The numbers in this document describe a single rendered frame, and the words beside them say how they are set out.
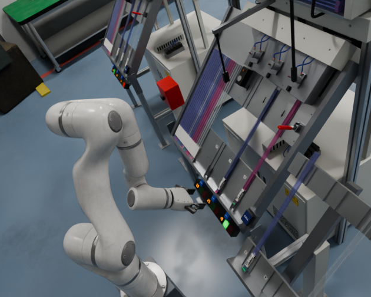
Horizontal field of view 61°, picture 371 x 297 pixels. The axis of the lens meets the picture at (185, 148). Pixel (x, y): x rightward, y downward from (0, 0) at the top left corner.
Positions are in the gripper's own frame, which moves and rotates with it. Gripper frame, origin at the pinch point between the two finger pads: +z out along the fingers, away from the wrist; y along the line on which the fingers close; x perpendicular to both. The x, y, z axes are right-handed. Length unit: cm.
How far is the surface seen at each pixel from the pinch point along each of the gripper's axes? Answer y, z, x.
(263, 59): -8, 4, 62
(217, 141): -15.5, 10.2, 20.8
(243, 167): 4.7, 10.2, 21.0
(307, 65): 11, 4, 67
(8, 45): -350, -45, -67
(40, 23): -460, 2, -55
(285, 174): 21.0, 12.7, 30.3
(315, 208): 21, 51, 12
